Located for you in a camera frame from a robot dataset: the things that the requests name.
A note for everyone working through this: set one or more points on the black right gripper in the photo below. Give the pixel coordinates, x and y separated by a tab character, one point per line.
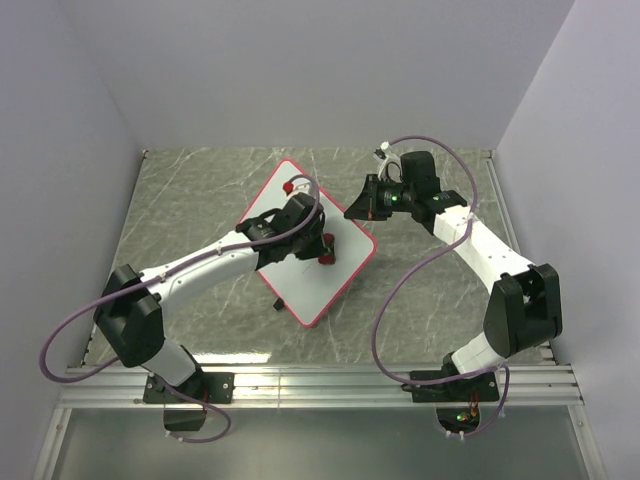
367	207

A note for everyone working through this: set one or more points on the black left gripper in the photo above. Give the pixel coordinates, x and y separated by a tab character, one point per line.
319	247

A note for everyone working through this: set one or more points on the red whiteboard eraser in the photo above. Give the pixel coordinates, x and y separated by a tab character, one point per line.
328	257

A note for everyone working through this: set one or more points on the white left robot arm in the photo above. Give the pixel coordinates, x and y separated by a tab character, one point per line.
138	302

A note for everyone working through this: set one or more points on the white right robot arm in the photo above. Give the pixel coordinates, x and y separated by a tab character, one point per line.
524	308

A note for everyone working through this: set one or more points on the black board stand foot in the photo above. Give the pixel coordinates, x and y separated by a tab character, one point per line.
279	304

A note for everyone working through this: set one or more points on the white board with pink frame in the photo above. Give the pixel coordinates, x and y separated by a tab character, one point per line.
308	287

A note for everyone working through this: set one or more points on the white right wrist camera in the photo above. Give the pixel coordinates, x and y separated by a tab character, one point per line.
389	166

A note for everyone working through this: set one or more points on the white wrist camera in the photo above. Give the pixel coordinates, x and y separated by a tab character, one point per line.
389	166
295	187

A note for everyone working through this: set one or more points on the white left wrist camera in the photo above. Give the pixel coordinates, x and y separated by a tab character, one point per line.
295	187

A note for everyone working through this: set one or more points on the aluminium mounting rail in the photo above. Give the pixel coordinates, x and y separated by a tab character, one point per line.
322	386

